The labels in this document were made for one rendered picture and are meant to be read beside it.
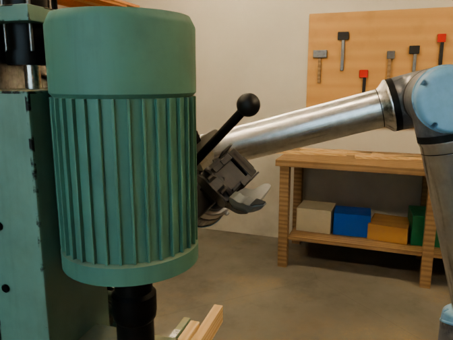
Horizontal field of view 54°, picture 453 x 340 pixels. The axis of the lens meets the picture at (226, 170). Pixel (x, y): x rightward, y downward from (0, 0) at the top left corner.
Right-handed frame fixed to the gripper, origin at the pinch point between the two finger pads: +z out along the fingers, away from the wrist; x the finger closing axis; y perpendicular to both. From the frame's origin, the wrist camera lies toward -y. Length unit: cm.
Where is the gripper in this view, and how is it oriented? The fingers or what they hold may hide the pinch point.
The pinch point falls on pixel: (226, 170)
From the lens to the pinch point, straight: 65.7
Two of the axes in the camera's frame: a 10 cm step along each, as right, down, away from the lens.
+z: 2.0, -2.8, -9.4
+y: 6.9, -6.4, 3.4
